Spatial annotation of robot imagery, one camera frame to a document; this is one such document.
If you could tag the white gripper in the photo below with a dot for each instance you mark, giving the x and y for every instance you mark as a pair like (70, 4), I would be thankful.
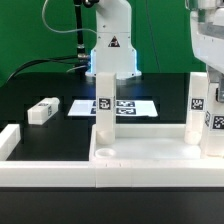
(207, 40)

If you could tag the white desk top tray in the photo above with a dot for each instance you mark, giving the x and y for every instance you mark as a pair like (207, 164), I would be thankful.
(153, 144)

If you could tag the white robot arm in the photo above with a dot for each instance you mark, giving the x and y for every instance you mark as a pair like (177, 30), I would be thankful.
(114, 53)

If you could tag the fiducial marker sheet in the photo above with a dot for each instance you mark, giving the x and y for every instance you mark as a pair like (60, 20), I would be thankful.
(124, 108)

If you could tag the white U-shaped fence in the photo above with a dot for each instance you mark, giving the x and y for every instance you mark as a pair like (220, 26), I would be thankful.
(94, 174)

